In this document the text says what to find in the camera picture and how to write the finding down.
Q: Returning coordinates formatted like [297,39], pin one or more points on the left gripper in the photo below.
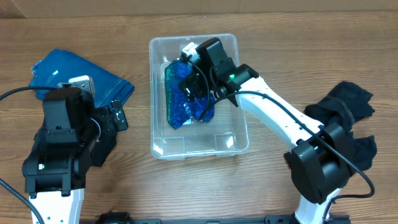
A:
[106,114]

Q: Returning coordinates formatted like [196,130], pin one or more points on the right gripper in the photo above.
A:
[191,85]

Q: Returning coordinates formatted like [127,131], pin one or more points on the blue sequin fabric bundle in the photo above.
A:
[179,108]

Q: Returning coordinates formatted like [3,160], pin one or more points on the blue denim cloth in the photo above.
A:
[61,65]

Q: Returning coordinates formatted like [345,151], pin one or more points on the black cloth bundle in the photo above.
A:
[346,104]

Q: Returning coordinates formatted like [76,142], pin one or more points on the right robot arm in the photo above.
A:
[318,154]

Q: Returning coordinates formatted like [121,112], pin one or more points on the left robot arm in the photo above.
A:
[75,136]

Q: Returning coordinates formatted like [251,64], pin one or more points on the clear plastic storage bin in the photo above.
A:
[226,134]

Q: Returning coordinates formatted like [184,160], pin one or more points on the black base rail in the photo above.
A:
[125,218]

